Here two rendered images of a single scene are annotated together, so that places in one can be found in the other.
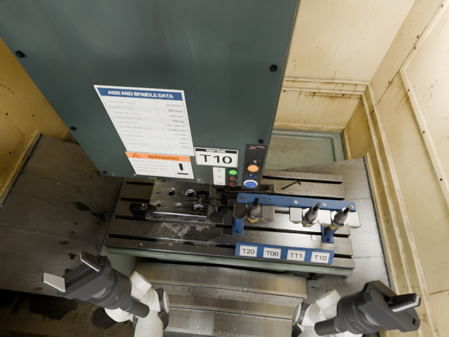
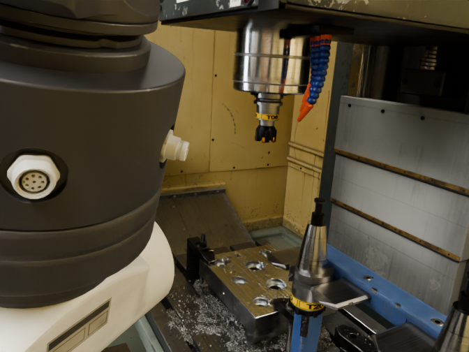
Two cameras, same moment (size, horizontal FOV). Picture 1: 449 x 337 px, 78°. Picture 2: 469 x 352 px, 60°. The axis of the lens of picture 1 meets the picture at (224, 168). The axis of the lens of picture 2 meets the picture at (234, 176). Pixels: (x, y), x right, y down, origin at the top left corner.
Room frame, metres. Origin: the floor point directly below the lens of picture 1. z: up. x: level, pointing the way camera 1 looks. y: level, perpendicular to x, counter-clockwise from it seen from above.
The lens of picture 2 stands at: (0.03, -0.48, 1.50)
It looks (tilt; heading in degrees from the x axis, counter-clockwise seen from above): 16 degrees down; 55
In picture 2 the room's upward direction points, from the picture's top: 3 degrees clockwise
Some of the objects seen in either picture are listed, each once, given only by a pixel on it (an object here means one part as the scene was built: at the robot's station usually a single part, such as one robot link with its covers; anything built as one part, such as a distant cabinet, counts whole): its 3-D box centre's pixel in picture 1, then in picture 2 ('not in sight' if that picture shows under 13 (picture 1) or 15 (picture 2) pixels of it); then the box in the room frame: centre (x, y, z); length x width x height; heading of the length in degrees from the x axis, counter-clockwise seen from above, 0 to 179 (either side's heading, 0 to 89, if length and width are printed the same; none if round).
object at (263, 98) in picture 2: not in sight; (268, 98); (0.59, 0.20, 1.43); 0.06 x 0.06 x 0.03
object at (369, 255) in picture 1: (305, 229); not in sight; (0.52, -0.44, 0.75); 0.89 x 0.70 x 0.26; 174
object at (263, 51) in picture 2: not in sight; (271, 61); (0.59, 0.20, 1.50); 0.16 x 0.16 x 0.12
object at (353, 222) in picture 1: (353, 220); not in sight; (0.40, -0.50, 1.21); 0.07 x 0.05 x 0.01; 174
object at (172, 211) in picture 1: (181, 194); (264, 283); (0.64, 0.22, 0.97); 0.29 x 0.23 x 0.05; 84
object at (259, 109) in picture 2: not in sight; (267, 112); (0.59, 0.20, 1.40); 0.05 x 0.05 x 0.03
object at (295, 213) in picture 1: (295, 215); (404, 344); (0.42, -0.28, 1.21); 0.07 x 0.05 x 0.01; 174
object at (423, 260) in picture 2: not in sight; (393, 196); (1.03, 0.16, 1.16); 0.48 x 0.05 x 0.51; 84
